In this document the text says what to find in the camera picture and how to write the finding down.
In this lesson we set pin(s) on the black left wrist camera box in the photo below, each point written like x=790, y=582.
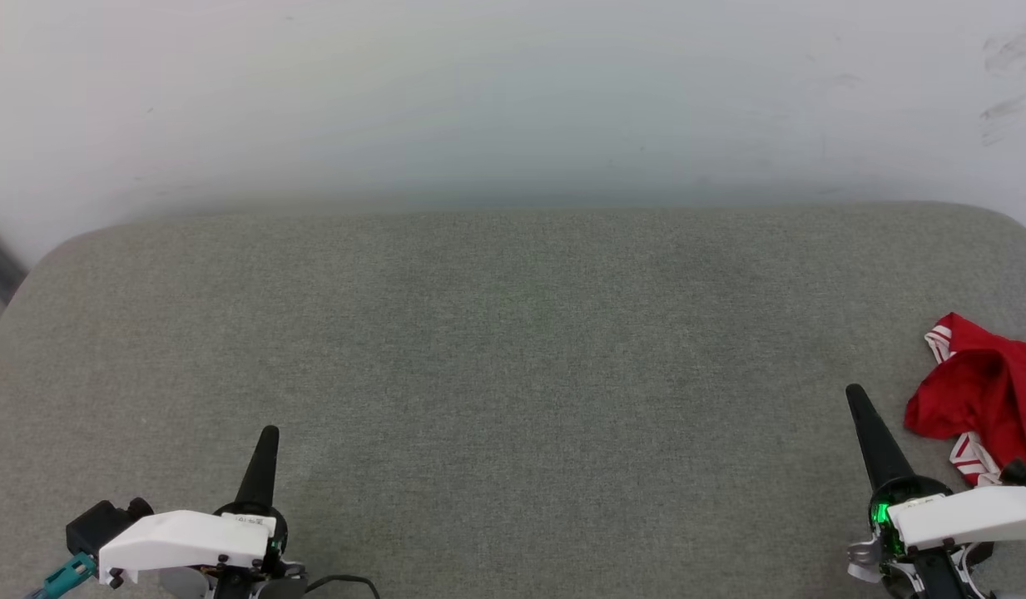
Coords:
x=96, y=526

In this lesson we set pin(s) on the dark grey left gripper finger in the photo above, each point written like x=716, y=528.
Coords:
x=253, y=487
x=270, y=474

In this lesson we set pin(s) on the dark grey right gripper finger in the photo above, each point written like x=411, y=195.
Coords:
x=872, y=453
x=889, y=453

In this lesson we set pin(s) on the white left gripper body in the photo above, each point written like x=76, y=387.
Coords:
x=188, y=539

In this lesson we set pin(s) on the red basketball jersey number 23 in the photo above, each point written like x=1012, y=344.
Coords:
x=995, y=391

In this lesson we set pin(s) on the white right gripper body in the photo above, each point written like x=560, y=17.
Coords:
x=970, y=516

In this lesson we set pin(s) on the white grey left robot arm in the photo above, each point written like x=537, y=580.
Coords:
x=230, y=584

